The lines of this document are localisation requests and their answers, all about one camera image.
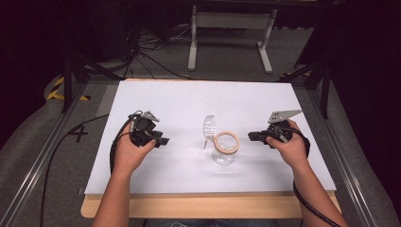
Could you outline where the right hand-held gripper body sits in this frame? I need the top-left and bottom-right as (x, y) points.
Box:
(265, 109), (303, 146)

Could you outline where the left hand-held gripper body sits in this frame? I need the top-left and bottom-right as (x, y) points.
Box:
(128, 110), (165, 148)

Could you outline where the clear glass jar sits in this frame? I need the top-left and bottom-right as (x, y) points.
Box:
(211, 130), (241, 166)

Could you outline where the clear plastic cup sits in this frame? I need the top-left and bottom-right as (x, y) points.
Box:
(202, 114), (218, 149)

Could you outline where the person's right hand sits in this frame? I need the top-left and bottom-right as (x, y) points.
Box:
(266, 119), (312, 171)

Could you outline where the person's left hand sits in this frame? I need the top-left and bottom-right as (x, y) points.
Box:
(113, 123), (157, 175)

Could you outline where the white table cover board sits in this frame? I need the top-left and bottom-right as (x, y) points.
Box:
(84, 79), (338, 196)

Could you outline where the black tripod stand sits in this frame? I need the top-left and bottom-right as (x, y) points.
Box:
(60, 51), (125, 114)
(277, 58), (333, 120)

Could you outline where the yellow black floor tape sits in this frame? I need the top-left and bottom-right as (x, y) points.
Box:
(45, 76), (92, 102)

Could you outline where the aluminium floor rail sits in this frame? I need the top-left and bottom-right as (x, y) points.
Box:
(0, 82), (90, 227)
(305, 88), (379, 227)

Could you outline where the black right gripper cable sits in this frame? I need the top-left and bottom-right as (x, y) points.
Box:
(291, 127), (342, 227)

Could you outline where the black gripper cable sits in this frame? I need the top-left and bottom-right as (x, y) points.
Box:
(291, 127), (342, 227)
(39, 110), (144, 227)

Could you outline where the black floor cables bundle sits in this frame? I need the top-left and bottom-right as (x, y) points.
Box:
(94, 23), (195, 81)

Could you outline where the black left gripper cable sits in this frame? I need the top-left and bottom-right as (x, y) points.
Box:
(39, 110), (144, 227)

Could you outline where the white metal frame stand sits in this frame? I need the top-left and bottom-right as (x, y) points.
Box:
(187, 4), (279, 76)

